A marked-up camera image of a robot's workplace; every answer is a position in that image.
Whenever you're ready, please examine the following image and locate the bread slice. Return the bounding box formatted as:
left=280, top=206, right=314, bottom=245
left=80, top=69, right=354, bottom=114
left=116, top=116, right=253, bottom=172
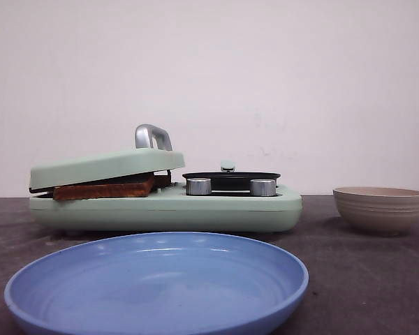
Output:
left=153, top=174, right=172, bottom=188
left=53, top=173, right=155, bottom=201

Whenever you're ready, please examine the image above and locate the beige ribbed bowl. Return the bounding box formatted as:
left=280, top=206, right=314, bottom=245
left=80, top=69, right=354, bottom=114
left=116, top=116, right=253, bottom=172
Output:
left=333, top=186, right=419, bottom=235

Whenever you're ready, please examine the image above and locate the green breakfast maker lid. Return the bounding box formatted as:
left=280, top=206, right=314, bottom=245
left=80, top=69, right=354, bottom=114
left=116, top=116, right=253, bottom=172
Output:
left=29, top=124, right=185, bottom=193

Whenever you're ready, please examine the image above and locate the green breakfast maker base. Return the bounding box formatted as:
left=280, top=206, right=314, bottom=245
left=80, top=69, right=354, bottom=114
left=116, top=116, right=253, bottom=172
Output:
left=29, top=183, right=302, bottom=232

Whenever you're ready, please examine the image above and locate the black round frying pan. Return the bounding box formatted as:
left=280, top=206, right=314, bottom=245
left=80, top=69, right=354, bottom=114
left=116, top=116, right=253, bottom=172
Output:
left=182, top=164, right=281, bottom=191

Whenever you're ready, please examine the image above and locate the left silver control knob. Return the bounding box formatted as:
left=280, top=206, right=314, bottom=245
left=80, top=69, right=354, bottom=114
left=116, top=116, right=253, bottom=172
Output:
left=186, top=178, right=212, bottom=195

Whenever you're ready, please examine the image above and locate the silver control knob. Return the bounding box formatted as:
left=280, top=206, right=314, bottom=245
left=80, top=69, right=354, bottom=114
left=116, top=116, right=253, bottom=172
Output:
left=186, top=178, right=212, bottom=195
left=250, top=179, right=277, bottom=197

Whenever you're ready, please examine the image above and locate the right silver control knob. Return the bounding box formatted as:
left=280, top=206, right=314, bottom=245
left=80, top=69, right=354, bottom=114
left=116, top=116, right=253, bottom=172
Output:
left=250, top=179, right=277, bottom=197

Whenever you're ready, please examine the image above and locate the blue plate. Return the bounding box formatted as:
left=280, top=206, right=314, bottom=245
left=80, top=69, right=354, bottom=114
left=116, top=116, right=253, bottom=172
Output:
left=4, top=232, right=309, bottom=334

